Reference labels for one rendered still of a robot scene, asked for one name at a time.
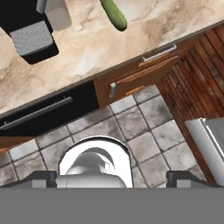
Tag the black dishwasher front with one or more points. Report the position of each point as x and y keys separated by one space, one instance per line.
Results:
x=78 y=100

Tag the brown wooden drawer front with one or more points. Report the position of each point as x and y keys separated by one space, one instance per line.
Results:
x=128 y=70

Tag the brown wooden cupboard door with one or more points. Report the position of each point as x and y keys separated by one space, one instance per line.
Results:
x=131 y=87

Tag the white round domed object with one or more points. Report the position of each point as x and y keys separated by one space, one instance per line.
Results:
x=96 y=163

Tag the black and grey small appliance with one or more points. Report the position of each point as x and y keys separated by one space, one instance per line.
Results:
x=30 y=40

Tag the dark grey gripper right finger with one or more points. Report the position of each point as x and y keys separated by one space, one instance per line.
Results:
x=178 y=178

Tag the green cucumber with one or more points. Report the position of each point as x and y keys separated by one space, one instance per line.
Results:
x=115 y=16

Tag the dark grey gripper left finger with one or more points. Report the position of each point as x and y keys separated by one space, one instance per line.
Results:
x=43 y=178

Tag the silver fridge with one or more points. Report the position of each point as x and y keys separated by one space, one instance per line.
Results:
x=208 y=145

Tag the brown wooden cupboard front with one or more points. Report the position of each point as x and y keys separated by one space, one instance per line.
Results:
x=14 y=142

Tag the pale beige rounded container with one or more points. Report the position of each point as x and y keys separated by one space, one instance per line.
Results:
x=58 y=16

